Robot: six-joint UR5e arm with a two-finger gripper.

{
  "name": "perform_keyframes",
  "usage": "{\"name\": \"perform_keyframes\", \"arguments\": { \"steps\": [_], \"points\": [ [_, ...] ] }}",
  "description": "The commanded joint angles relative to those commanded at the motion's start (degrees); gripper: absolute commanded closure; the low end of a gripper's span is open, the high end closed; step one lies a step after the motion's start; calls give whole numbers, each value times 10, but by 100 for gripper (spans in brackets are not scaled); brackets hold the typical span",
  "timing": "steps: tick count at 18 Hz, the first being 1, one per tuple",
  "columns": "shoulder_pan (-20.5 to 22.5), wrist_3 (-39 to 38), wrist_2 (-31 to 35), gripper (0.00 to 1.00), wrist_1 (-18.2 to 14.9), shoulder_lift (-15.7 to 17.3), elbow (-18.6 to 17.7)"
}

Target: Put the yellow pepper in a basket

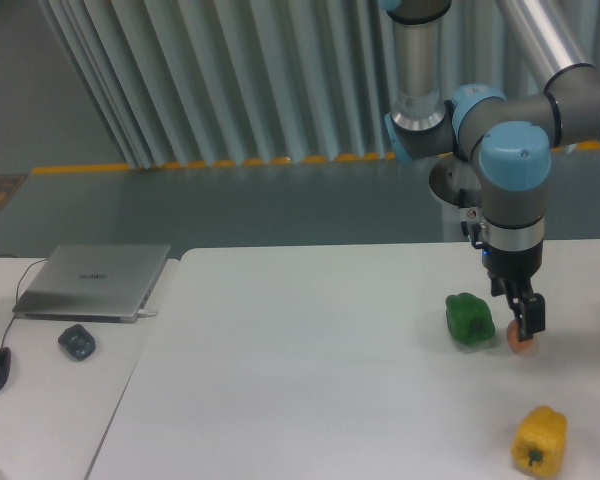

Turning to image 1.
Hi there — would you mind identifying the brown egg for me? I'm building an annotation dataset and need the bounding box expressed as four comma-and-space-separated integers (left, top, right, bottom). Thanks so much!
506, 320, 535, 354

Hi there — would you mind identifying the dark earbuds case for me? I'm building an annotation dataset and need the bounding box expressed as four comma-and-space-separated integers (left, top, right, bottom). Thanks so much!
58, 324, 96, 361

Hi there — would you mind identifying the silver closed laptop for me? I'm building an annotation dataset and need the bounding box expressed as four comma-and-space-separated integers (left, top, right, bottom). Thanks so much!
13, 244, 170, 323

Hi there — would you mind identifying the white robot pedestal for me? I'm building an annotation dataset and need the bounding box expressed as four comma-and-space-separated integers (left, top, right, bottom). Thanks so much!
429, 153, 482, 242

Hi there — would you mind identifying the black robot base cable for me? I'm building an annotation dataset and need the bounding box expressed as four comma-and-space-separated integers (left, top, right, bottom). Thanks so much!
458, 187, 484, 241

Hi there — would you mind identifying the green bell pepper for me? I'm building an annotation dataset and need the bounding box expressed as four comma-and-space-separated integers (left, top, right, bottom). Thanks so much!
445, 292, 495, 346

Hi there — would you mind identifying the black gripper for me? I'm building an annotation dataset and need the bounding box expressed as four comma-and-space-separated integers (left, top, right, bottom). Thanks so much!
482, 242, 546, 341

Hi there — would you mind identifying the black mouse cable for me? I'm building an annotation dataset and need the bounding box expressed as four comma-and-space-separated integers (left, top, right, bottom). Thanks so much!
0, 254, 49, 350

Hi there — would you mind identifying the white usb dongle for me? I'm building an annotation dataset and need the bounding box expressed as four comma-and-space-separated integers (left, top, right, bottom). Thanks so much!
137, 310, 158, 318

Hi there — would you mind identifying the yellow bell pepper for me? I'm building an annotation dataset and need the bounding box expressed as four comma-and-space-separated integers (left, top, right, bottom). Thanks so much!
510, 405, 568, 478

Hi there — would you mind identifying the white folding partition screen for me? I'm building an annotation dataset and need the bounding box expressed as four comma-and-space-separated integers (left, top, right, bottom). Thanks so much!
37, 0, 600, 171

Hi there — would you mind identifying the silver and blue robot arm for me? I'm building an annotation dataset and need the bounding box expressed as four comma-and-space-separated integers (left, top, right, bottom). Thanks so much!
380, 1, 600, 342

